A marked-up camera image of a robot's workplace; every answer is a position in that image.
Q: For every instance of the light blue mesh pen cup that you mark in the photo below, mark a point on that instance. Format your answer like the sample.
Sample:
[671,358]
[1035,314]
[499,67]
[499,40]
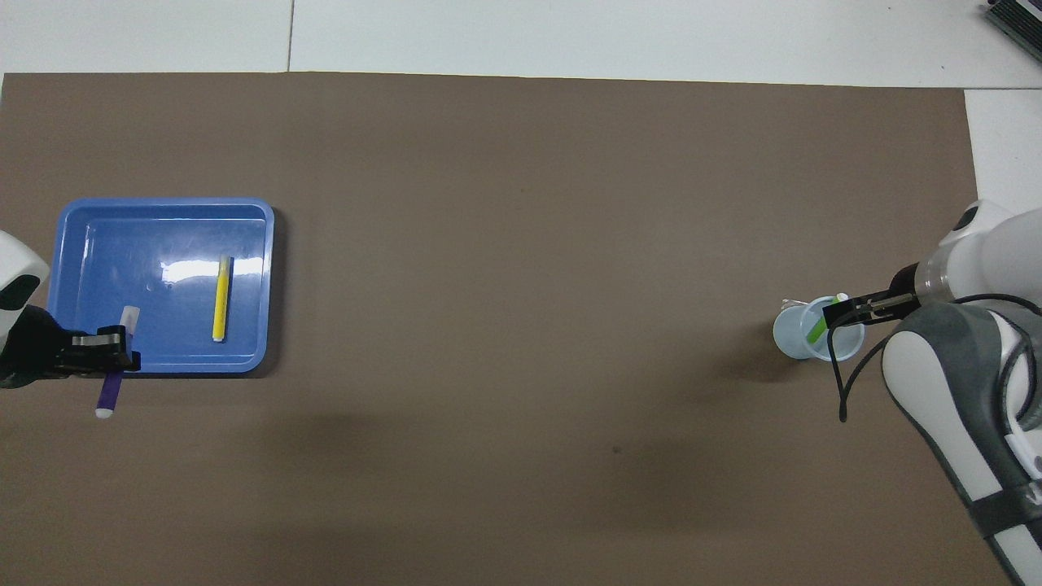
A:
[790,338]

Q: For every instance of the purple pen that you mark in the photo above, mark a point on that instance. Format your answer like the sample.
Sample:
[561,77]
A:
[108,395]

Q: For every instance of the grey ribbed device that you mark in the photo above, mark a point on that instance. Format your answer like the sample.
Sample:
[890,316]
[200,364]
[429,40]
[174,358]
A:
[1017,24]

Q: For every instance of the green pen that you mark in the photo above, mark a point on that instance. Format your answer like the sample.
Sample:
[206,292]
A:
[816,330]

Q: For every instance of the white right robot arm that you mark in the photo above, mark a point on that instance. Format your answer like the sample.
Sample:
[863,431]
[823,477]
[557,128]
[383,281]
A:
[944,382]

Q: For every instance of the yellow pen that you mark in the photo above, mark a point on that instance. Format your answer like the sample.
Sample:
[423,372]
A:
[221,301]

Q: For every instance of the brown table mat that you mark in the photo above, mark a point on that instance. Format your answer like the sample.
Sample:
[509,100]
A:
[521,285]

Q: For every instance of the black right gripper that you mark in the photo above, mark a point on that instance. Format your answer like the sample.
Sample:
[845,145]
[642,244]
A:
[906,289]

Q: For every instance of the blue plastic tray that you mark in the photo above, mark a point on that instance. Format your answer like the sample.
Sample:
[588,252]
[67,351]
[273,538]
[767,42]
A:
[163,236]

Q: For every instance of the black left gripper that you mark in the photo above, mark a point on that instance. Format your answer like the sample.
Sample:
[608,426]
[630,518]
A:
[32,346]

